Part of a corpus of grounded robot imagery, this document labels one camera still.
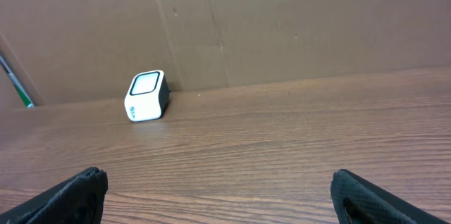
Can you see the brown cardboard backdrop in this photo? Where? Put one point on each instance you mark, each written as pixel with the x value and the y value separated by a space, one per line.
pixel 82 50

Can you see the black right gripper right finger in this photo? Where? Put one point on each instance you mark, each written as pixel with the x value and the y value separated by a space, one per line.
pixel 358 201

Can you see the white barcode scanner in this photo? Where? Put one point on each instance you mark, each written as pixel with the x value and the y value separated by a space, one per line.
pixel 147 97

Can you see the green white pole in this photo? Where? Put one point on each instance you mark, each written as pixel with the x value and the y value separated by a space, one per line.
pixel 16 83

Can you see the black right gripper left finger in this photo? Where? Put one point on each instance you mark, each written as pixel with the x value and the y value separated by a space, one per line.
pixel 77 200

